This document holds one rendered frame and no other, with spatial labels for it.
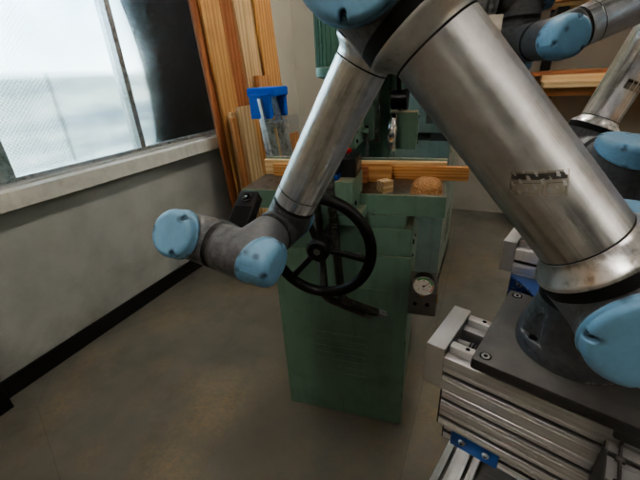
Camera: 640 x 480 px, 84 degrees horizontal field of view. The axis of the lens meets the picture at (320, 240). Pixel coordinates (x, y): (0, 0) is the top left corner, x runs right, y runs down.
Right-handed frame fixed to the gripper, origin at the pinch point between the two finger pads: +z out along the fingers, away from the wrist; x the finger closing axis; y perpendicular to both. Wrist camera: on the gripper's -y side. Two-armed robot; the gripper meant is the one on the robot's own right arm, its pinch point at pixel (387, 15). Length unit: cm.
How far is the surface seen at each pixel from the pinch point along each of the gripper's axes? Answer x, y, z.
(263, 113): -39, -67, 71
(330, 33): 2.0, -2.1, 14.4
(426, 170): 18.9, -35.8, -11.8
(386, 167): 20.9, -32.3, -0.4
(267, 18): -163, -91, 114
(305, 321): 62, -66, 25
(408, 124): -0.5, -36.7, -4.8
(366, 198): 34.0, -29.8, 3.5
